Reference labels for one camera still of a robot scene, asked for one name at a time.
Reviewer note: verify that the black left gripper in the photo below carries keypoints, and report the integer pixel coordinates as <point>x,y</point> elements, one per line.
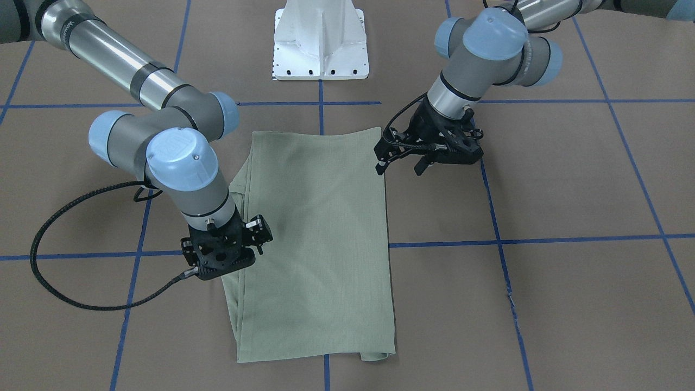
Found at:
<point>425,124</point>

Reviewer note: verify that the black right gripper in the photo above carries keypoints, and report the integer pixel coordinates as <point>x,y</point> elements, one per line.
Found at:
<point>259,231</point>

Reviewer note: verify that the olive green long-sleeve shirt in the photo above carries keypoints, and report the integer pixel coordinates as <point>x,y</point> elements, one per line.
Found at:
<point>323,284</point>

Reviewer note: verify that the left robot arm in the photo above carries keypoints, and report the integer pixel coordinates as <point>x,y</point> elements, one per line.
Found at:
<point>502,46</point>

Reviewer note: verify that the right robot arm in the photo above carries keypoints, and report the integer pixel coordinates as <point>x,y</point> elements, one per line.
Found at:
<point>168,149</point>

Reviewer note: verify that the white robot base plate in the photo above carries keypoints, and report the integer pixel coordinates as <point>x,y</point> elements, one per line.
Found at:
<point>320,40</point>

